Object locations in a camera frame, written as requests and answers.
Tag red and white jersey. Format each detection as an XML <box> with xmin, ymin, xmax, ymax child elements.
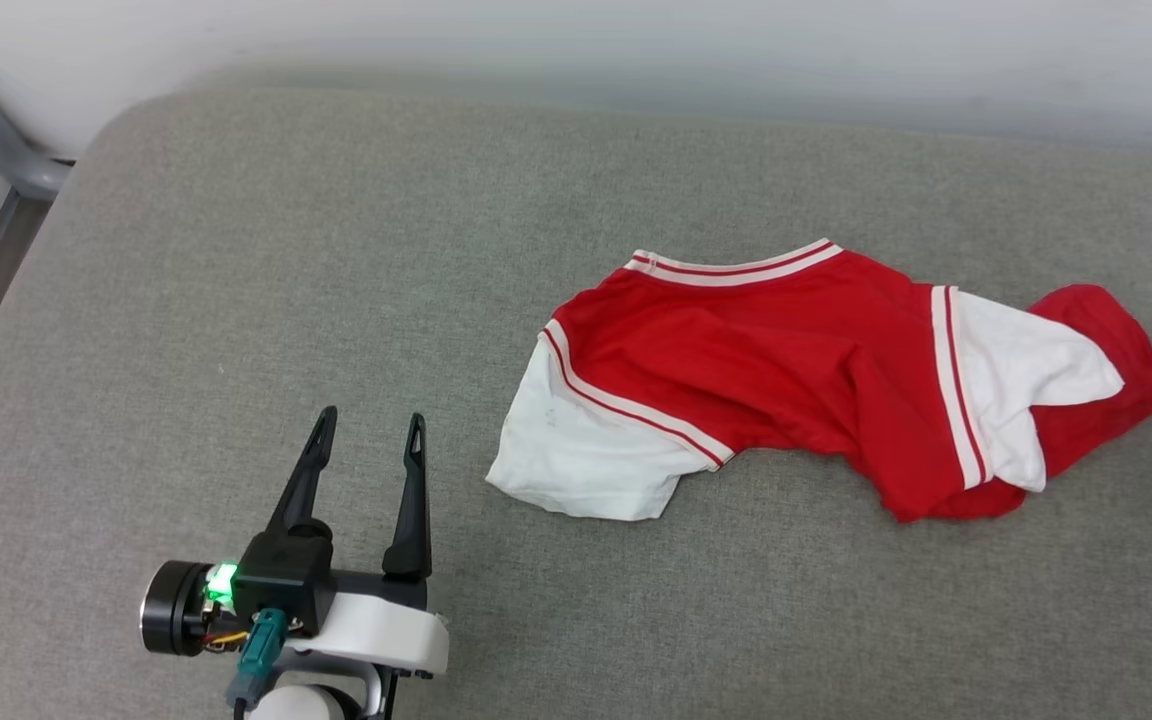
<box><xmin>485</xmin><ymin>238</ymin><xmax>1152</xmax><ymax>524</ymax></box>

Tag grey fabric sofa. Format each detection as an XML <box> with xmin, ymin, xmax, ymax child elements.
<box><xmin>0</xmin><ymin>88</ymin><xmax>1152</xmax><ymax>720</ymax></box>

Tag teal cable connector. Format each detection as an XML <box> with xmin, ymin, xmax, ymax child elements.
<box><xmin>226</xmin><ymin>607</ymin><xmax>290</xmax><ymax>707</ymax></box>

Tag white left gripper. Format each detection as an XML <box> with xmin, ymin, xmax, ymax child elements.
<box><xmin>140</xmin><ymin>405</ymin><xmax>451</xmax><ymax>683</ymax></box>

